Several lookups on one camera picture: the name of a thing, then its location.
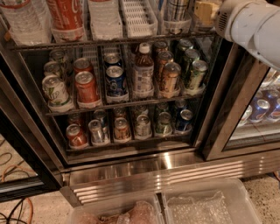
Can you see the front copper soda can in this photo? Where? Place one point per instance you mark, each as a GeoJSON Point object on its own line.
{"type": "Point", "coordinates": [169, 84]}

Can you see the white green soda can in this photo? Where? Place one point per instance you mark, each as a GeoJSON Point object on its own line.
{"type": "Point", "coordinates": [58, 98]}

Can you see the red can bottom shelf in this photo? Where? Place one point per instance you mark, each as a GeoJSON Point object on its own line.
{"type": "Point", "coordinates": [76, 136]}

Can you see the front green soda can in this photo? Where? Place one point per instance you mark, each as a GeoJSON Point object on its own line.
{"type": "Point", "coordinates": [197, 72]}

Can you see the grey can bottom shelf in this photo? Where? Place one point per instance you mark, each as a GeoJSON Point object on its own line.
{"type": "Point", "coordinates": [143, 127]}

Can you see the red cola bottle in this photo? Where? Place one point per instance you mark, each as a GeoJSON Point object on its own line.
{"type": "Point", "coordinates": [67, 22]}

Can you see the silver can bottom shelf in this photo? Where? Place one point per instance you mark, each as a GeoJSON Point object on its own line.
{"type": "Point", "coordinates": [99, 135]}

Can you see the brown tea bottle white cap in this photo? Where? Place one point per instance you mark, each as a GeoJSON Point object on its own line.
{"type": "Point", "coordinates": [143, 71]}

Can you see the blue can bottom shelf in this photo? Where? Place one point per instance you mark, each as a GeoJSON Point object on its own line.
{"type": "Point", "coordinates": [184, 120]}

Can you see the white plastic shelf tray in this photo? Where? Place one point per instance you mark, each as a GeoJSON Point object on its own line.
{"type": "Point", "coordinates": [139, 17]}

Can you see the clear plastic bin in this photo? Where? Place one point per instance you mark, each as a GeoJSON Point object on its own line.
{"type": "Point", "coordinates": [218, 201]}
{"type": "Point", "coordinates": [132, 208]}

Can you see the rear blue soda can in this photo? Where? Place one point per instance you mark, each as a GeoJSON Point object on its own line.
{"type": "Point", "coordinates": [112, 59]}

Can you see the blue pepsi can behind glass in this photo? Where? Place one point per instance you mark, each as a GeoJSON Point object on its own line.
{"type": "Point", "coordinates": [259, 109]}

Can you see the rear red soda can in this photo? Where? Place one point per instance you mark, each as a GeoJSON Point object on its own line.
{"type": "Point", "coordinates": [83, 65]}

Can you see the steel fridge door frame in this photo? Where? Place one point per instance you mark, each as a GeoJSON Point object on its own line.
{"type": "Point", "coordinates": [240, 75]}

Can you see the left clear plastic bin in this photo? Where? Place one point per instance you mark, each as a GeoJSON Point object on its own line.
{"type": "Point", "coordinates": [132, 208]}

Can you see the orange can bottom shelf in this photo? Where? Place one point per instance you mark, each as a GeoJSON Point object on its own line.
{"type": "Point", "coordinates": [122, 130]}

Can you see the blue label tea bottle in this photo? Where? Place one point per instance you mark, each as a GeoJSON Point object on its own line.
{"type": "Point", "coordinates": [176, 17]}

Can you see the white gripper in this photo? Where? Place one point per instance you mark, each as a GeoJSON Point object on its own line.
{"type": "Point", "coordinates": [224, 17]}

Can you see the front red soda can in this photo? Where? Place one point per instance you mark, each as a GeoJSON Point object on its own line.
{"type": "Point", "coordinates": [87, 90]}

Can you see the blue soda can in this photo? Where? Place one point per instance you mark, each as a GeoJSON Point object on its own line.
{"type": "Point", "coordinates": [112, 59]}
{"type": "Point", "coordinates": [116, 85]}

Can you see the green can bottom shelf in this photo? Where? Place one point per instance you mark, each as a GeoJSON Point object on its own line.
{"type": "Point", "coordinates": [163, 124]}

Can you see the clear water bottle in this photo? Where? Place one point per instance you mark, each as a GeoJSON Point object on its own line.
{"type": "Point", "coordinates": [29, 20]}

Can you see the front blue soda can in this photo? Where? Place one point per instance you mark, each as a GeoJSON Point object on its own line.
{"type": "Point", "coordinates": [116, 85]}

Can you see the red soda can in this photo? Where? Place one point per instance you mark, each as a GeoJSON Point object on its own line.
{"type": "Point", "coordinates": [83, 65]}
{"type": "Point", "coordinates": [87, 90]}

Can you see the right clear plastic bin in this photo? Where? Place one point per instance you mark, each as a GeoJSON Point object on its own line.
{"type": "Point", "coordinates": [218, 201]}

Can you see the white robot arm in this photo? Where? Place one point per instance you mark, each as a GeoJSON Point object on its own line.
{"type": "Point", "coordinates": [265, 41]}

